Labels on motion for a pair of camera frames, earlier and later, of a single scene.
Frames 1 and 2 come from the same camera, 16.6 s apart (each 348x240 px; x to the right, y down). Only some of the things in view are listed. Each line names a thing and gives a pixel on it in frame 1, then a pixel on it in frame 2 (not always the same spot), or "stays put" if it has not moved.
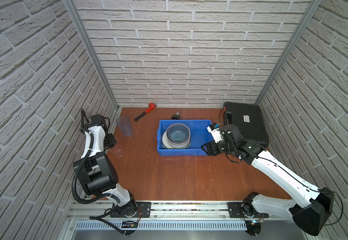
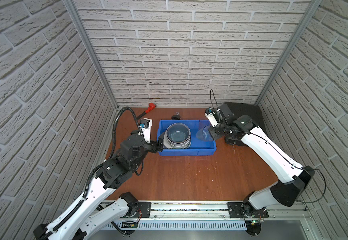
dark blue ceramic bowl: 178,133 stays put
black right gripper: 209,145 to 212,130
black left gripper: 113,140 to 158,145
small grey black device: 176,116 stays put
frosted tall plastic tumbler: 123,122 to 203,134
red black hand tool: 151,106 stays put
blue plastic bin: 199,135 stays put
